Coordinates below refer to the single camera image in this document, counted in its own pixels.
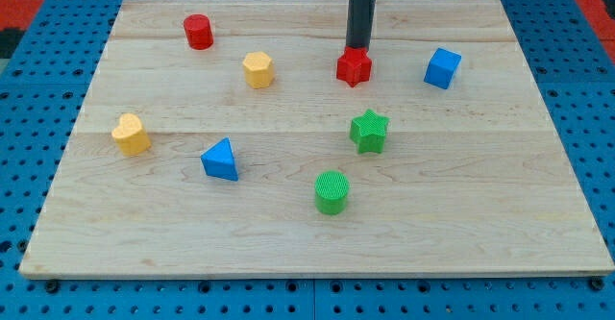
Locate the yellow hexagon block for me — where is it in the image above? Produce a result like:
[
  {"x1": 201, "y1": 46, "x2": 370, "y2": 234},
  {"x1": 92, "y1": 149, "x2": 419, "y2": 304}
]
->
[{"x1": 242, "y1": 51, "x2": 275, "y2": 89}]

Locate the green star block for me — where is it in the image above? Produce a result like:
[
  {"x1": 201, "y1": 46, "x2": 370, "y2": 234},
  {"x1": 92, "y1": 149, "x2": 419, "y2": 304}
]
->
[{"x1": 349, "y1": 109, "x2": 389, "y2": 154}]

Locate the blue triangle block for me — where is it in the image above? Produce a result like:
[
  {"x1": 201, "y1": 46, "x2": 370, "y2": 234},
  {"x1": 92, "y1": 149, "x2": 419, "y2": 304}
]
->
[{"x1": 200, "y1": 137, "x2": 238, "y2": 182}]

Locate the light wooden board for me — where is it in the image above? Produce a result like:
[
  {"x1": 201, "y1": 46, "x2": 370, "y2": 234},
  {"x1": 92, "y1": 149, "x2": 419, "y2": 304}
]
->
[{"x1": 19, "y1": 0, "x2": 614, "y2": 280}]

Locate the red cylinder block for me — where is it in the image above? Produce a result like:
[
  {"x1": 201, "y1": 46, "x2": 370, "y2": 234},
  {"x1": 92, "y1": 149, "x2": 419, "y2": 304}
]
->
[{"x1": 184, "y1": 14, "x2": 213, "y2": 50}]

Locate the red star block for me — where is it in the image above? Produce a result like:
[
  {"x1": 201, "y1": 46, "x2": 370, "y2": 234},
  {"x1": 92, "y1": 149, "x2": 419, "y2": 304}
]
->
[{"x1": 336, "y1": 46, "x2": 373, "y2": 87}]

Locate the blue cube block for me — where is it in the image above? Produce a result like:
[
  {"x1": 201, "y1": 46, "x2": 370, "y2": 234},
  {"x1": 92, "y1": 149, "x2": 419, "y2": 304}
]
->
[{"x1": 424, "y1": 48, "x2": 462, "y2": 89}]

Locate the yellow heart block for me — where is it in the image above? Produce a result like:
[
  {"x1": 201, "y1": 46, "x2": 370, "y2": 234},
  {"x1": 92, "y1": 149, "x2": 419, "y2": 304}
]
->
[{"x1": 111, "y1": 113, "x2": 151, "y2": 157}]

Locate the green cylinder block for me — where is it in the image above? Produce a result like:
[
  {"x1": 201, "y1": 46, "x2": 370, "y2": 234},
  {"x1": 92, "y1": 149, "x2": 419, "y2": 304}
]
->
[{"x1": 314, "y1": 170, "x2": 350, "y2": 215}]

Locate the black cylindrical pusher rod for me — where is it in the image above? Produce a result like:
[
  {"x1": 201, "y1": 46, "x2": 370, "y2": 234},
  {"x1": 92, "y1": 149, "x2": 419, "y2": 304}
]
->
[{"x1": 346, "y1": 0, "x2": 376, "y2": 50}]

